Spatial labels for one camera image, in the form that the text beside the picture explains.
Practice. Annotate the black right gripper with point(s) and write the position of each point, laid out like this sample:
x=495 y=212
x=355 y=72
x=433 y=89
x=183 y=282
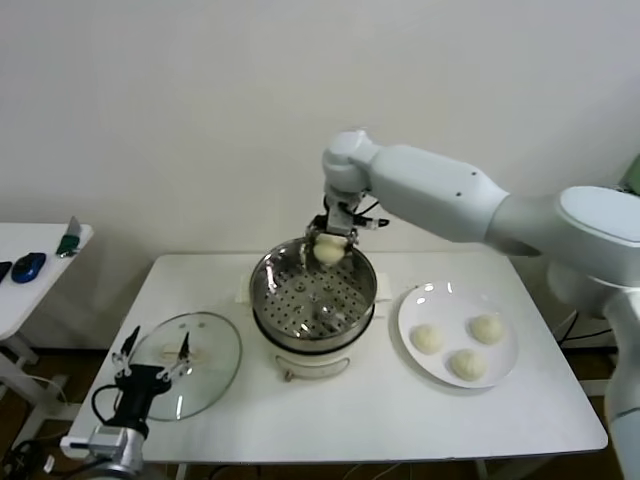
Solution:
x=340 y=217

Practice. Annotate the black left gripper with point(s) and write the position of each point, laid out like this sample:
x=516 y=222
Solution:
x=135 y=395

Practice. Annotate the white steamed baozi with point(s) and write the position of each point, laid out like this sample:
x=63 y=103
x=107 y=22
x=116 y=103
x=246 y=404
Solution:
x=486 y=328
x=327 y=250
x=427 y=339
x=468 y=365

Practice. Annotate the round glass pot lid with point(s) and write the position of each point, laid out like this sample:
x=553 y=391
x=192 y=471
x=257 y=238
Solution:
x=215 y=350

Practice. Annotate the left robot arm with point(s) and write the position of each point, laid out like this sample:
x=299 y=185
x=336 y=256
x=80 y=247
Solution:
x=127 y=460

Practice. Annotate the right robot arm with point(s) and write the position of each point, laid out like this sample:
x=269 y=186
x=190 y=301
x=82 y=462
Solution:
x=425 y=175

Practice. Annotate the perforated steel steamer basket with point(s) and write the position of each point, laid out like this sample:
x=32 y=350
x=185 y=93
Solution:
x=300 y=300

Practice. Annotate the white round plate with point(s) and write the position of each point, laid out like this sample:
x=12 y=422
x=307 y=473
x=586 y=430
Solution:
x=415 y=310

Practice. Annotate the white side table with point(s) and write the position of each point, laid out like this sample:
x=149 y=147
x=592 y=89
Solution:
x=35 y=310

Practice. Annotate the green utility knife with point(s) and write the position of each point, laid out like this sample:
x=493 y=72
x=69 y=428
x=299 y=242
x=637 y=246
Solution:
x=70 y=242

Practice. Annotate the white electric cooker pot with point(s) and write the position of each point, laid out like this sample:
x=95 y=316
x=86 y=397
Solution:
x=310 y=367

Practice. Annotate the blue computer mouse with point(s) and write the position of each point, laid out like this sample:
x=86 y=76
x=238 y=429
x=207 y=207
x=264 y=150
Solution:
x=29 y=267

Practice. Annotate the black flat device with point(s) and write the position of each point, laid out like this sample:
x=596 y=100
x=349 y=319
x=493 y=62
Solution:
x=4 y=272

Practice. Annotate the mint green appliance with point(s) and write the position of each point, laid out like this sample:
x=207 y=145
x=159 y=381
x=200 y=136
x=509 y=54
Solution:
x=634 y=172

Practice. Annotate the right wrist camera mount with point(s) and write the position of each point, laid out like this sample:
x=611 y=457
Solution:
x=372 y=222

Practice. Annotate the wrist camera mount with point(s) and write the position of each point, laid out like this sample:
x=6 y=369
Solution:
x=107 y=435
x=372 y=222

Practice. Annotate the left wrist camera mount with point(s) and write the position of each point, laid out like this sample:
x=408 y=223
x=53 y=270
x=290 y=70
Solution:
x=107 y=435

